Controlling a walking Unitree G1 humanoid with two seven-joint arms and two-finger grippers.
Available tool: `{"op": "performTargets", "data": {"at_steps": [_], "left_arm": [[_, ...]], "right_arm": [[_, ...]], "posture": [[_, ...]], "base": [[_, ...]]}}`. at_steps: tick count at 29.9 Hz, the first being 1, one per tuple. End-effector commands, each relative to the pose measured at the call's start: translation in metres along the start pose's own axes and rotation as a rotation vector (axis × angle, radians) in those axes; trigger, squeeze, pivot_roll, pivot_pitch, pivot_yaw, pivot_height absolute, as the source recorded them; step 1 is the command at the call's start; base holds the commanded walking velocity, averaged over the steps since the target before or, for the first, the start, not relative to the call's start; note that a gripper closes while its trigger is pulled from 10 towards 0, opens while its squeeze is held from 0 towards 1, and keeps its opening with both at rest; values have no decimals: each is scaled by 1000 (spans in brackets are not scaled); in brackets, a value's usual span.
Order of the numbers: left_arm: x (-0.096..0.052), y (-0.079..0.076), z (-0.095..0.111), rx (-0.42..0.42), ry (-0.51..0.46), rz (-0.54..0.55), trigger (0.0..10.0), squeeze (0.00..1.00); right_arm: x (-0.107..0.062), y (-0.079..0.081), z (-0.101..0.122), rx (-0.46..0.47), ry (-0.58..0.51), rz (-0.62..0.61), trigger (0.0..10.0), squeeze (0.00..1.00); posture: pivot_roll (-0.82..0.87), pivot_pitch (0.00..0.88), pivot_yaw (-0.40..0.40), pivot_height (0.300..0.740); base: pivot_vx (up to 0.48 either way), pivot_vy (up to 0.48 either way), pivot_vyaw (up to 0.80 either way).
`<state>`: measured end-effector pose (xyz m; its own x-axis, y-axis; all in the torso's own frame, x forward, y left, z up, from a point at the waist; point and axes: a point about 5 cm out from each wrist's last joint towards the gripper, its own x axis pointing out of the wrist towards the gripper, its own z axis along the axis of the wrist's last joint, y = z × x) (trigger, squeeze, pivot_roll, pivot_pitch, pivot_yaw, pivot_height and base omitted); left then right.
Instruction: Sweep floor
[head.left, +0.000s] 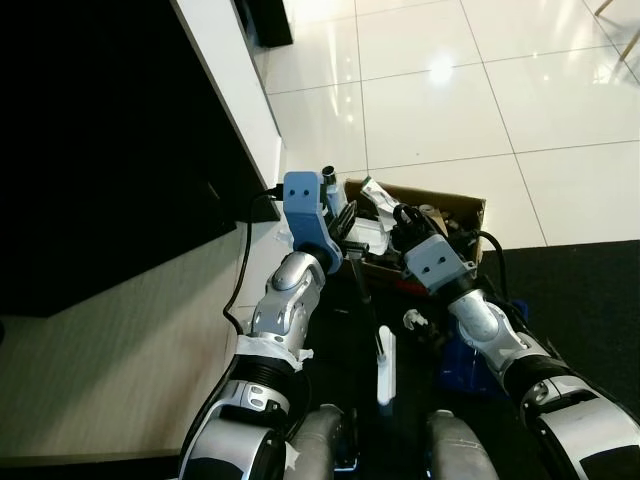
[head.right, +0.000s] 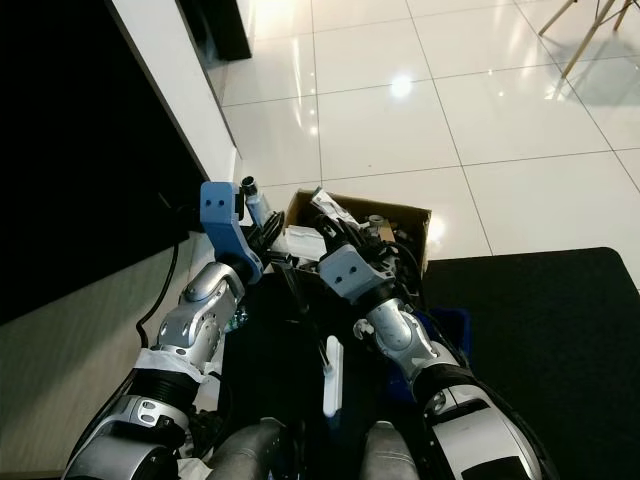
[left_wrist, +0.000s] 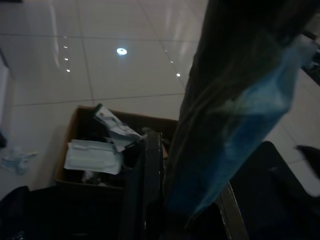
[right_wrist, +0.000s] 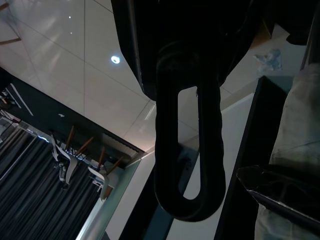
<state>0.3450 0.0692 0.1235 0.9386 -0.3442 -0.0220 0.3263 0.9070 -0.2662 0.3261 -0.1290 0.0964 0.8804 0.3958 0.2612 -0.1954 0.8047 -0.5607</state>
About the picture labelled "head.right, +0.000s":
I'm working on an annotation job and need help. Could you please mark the white plastic handle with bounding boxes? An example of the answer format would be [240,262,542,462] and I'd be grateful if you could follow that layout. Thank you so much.
[322,336,344,418]

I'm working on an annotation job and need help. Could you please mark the light blue tube black cap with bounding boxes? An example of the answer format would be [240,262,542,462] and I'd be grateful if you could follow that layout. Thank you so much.
[240,176,273,229]

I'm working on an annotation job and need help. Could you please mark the black cabinet white edge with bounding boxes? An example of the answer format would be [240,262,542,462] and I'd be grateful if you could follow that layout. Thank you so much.
[0,0,241,323]

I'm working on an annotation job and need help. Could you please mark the crumpled white paper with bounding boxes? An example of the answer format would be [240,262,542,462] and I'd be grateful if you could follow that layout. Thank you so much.
[308,188,349,221]

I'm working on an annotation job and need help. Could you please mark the grey right robot leg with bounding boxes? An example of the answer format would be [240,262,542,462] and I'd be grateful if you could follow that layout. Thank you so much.
[360,420,423,480]

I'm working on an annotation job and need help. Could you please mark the brown cardboard box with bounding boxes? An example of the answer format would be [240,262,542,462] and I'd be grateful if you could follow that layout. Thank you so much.
[283,188,433,281]

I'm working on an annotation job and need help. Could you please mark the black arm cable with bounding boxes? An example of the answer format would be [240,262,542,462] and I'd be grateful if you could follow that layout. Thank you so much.
[138,200,206,333]

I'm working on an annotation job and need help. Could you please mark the black furniture base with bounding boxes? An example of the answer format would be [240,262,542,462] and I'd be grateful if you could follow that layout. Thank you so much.
[175,0,253,63]

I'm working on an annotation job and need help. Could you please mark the grey robot leg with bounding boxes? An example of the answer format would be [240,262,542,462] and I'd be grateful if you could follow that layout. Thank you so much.
[360,420,423,480]
[210,418,293,480]

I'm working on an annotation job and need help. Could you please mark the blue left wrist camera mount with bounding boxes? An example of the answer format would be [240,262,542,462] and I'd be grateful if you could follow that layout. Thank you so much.
[200,181,261,281]

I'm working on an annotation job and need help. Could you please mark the grey left robot leg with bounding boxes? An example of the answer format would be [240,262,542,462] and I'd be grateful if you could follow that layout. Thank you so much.
[210,418,293,480]

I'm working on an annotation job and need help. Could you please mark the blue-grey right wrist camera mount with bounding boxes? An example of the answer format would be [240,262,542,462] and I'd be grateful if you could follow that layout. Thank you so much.
[318,245,391,304]

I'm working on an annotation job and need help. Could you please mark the wooden chair legs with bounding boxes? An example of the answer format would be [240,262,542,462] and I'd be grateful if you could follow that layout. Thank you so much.
[537,0,640,79]

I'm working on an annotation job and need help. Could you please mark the black floor mat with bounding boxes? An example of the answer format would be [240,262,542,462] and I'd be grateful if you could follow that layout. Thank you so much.
[418,247,640,480]

